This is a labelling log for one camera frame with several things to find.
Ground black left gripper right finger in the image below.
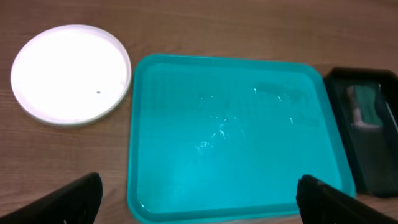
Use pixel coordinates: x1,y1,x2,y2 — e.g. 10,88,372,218
296,175,397,224

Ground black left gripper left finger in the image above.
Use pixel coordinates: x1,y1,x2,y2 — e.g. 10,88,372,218
1,172,103,224

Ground green scrubbing sponge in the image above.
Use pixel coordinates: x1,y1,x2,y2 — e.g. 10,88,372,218
346,85,383,130

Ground pink plate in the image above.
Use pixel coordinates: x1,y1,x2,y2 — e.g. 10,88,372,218
10,24,132,126

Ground black rectangular tray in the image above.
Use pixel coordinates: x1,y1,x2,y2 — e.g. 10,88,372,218
324,67,397,198

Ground blue plastic tray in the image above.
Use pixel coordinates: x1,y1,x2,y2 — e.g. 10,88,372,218
126,54,356,223

